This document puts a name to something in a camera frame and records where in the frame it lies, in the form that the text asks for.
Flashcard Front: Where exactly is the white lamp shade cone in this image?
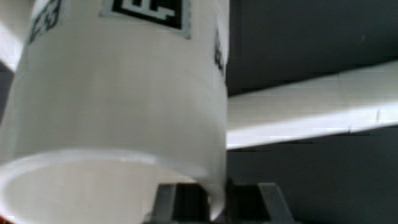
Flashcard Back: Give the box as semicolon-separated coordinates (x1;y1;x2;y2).
0;0;231;224

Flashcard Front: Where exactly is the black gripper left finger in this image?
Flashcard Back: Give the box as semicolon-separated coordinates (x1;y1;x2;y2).
142;183;212;224

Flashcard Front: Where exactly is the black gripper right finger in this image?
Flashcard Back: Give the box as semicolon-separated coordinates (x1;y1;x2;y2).
222;180;297;224

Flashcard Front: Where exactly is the white front fence rail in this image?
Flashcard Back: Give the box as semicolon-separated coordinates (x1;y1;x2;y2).
228;61;398;150

